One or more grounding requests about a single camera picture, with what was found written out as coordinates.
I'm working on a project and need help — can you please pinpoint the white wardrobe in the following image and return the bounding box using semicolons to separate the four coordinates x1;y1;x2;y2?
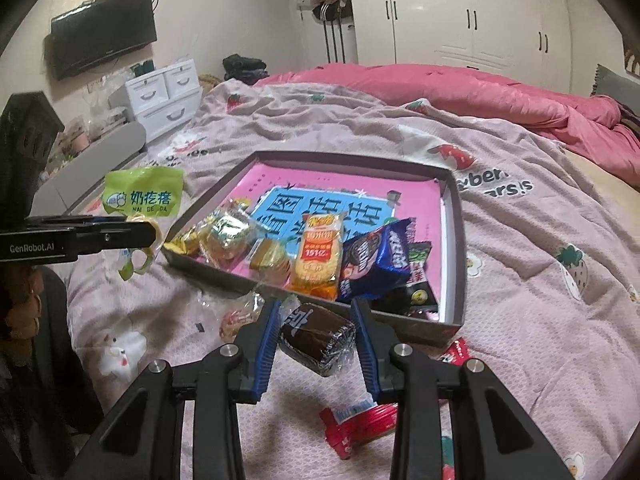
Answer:
347;0;623;96

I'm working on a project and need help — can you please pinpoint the green pillow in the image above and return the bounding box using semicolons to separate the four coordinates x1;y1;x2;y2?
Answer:
592;64;640;106

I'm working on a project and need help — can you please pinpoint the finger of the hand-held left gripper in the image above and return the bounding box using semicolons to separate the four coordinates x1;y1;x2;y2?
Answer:
75;221;162;261
27;214;118;229

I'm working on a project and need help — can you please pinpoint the small clear candy packet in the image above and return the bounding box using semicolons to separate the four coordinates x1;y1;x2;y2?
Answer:
219;292;266;341

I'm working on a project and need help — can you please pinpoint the dark clothes pile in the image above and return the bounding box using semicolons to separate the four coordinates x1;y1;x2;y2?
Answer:
222;54;268;83

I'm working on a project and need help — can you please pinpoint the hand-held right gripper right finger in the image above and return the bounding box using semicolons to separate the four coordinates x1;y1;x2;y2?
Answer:
350;297;573;480

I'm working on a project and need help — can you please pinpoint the black wall television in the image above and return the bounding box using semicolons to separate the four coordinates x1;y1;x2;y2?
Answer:
50;0;158;81

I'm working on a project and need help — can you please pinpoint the green cheese snack packet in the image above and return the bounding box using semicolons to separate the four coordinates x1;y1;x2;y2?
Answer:
101;166;186;282

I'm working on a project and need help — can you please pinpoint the strawberry printed blanket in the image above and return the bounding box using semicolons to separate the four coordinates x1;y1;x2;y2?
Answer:
65;77;640;480

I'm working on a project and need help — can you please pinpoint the brown cake clear wrapper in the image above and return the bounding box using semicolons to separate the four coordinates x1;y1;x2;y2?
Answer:
277;296;357;378

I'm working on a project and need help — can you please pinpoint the green and black snack packet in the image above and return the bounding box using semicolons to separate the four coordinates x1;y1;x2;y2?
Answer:
385;241;441;321

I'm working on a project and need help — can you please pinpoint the pink book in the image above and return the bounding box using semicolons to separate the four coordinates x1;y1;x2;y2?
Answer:
227;162;448;323

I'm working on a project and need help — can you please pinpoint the clear cake green label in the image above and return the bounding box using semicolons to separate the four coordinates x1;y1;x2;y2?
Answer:
199;205;261;268

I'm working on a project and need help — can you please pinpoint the blue cookie packet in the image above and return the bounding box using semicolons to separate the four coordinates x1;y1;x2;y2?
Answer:
336;217;418;303

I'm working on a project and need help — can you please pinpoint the orange cracker packet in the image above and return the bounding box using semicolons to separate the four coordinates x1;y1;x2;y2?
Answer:
289;210;348;302

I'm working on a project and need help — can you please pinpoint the dark cardboard box tray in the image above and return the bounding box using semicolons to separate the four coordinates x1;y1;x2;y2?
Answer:
163;149;469;351

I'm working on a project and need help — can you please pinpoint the small gold snack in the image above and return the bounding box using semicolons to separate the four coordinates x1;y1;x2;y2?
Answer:
248;237;293;286

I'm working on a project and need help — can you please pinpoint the long yellow snack packet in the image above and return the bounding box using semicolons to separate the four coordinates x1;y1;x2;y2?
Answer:
164;199;251;258

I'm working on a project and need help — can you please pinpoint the grey padded bed footboard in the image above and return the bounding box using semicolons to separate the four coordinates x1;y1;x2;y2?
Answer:
30;121;148;218

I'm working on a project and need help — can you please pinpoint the red snack packet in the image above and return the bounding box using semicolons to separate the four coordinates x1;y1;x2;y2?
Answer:
320;337;471;461

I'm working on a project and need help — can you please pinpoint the white drawer unit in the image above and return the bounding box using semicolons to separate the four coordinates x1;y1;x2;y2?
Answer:
125;59;203;141

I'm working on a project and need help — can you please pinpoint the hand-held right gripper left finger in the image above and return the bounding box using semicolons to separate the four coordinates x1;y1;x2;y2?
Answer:
65;299;282;480

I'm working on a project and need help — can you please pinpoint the pink quilt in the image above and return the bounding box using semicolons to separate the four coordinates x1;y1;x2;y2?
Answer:
252;62;640;188

